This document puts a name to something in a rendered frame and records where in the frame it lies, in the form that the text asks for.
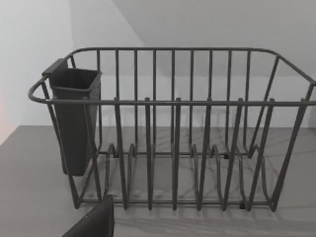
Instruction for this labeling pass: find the grey wire dish rack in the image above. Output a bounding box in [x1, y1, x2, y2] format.
[28, 46, 316, 213]

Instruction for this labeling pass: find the dark grey cutlery holder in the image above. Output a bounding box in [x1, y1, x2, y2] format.
[41, 58, 102, 177]

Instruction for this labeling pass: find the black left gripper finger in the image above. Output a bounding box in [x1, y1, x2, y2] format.
[61, 195, 116, 237]

